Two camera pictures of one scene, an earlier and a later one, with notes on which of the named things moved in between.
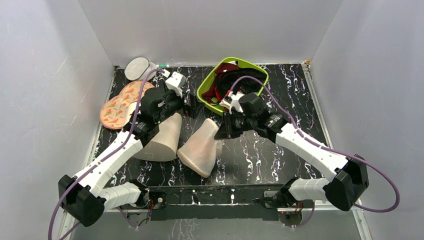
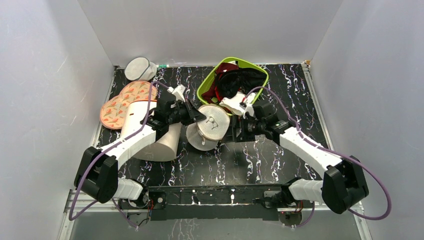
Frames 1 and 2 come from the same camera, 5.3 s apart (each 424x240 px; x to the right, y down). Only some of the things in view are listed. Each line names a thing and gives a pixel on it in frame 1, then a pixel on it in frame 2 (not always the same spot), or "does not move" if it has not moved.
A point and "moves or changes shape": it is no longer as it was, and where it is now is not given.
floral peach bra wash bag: [113, 111] does not move
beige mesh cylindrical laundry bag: [199, 153] moves or changes shape
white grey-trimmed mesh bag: [138, 69] does not move
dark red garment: [212, 92] does not move
